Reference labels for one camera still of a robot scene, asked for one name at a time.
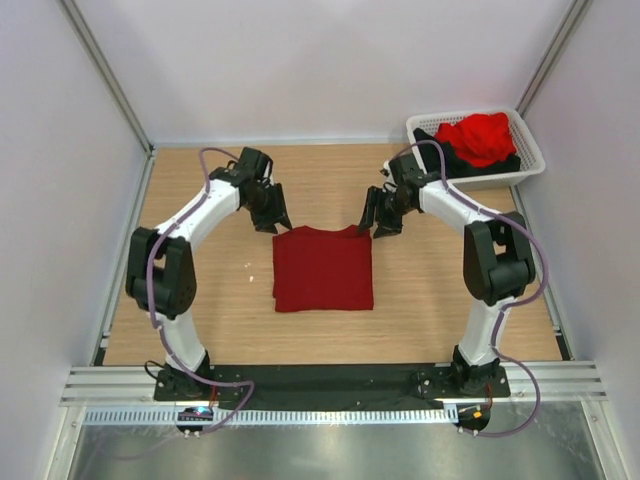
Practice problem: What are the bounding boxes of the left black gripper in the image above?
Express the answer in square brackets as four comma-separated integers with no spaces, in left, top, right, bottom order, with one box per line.
[244,183,292,235]

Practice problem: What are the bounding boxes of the white slotted cable duct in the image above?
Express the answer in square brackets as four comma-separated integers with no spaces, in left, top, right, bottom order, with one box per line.
[83,405,458,427]

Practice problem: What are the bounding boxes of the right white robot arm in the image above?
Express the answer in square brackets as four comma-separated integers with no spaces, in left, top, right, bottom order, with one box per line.
[358,154,536,396]

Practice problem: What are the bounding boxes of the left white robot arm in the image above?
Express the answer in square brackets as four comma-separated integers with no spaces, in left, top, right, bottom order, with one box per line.
[125,147,292,400]

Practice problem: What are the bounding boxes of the dark red t-shirt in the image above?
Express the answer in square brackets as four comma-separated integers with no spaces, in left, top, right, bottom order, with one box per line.
[272,225,374,313]

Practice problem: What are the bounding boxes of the bright red shirt in basket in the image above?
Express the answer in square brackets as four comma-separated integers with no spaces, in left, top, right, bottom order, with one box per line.
[435,112,521,172]

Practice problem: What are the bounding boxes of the black shirt in basket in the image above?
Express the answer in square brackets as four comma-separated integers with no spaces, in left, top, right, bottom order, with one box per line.
[413,127,521,178]

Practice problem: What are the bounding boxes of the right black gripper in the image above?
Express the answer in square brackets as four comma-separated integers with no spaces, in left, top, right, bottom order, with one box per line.
[357,186,414,240]

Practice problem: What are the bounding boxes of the aluminium corner post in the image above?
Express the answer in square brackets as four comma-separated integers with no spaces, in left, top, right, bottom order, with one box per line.
[57,0,154,155]
[516,0,593,117]

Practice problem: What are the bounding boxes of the right aluminium corner post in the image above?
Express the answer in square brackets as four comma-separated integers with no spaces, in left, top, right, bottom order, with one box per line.
[516,0,593,117]

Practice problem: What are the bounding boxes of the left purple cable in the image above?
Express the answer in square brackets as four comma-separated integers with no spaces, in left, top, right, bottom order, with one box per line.
[145,146,255,461]

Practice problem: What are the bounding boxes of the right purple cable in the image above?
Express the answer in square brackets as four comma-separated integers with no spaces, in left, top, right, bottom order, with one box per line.
[387,140,550,441]

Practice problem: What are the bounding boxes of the purple cable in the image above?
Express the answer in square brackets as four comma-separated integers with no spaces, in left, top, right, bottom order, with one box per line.
[145,146,255,461]
[387,140,550,441]

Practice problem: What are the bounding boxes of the left aluminium corner post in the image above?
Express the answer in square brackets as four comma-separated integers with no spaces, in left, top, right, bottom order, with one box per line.
[57,0,154,155]

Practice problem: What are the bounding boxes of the aluminium front frame rail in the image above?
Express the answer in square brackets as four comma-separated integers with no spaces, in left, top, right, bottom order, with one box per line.
[60,361,607,407]

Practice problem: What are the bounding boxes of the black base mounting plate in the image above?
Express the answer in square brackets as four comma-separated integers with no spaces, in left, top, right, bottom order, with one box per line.
[152,362,512,412]

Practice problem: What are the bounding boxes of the white plastic basket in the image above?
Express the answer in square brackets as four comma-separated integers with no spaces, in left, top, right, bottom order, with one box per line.
[406,109,546,191]

